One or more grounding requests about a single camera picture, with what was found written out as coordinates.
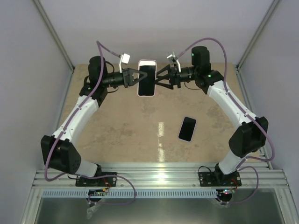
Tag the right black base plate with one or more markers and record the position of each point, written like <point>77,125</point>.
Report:
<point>218,179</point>

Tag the controller board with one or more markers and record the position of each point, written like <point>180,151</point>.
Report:
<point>226,191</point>
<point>98,192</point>

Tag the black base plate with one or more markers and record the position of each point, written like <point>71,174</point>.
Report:
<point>108,181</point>
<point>218,179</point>

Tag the black phone in lilac case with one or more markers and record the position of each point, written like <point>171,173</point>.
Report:
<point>187,129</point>

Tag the aluminium corner post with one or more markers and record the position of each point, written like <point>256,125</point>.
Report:
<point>262,25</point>
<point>53,33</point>

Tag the grey slotted cable duct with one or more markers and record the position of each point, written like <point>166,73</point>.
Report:
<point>129,193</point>

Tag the black smartphone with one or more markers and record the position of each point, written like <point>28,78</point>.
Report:
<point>146,88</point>

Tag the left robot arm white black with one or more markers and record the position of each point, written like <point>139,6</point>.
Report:
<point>59,150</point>

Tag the pink phone case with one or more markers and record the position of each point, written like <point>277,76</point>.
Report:
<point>147,62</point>

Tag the left controller board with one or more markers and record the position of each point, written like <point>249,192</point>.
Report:
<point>98,192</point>

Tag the right controller board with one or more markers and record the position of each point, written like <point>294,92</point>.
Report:
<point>226,191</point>

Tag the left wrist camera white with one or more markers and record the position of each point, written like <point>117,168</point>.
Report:
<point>124,59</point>

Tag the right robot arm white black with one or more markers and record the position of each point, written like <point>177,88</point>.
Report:
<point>250,130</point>

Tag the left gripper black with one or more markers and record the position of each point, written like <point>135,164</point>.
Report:
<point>128,77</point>

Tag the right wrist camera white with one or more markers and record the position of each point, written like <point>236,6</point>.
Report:
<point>174,59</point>

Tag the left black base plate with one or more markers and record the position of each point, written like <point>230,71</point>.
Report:
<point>108,181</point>

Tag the left aluminium corner post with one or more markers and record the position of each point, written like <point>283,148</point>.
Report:
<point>53,33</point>

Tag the right aluminium corner post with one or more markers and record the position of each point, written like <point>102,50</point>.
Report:
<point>262,25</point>

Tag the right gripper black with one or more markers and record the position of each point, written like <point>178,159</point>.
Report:
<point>174,76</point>

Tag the aluminium rail frame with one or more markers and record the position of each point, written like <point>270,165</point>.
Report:
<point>137,137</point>

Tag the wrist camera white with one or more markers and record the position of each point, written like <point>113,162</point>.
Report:
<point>174,59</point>
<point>124,59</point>

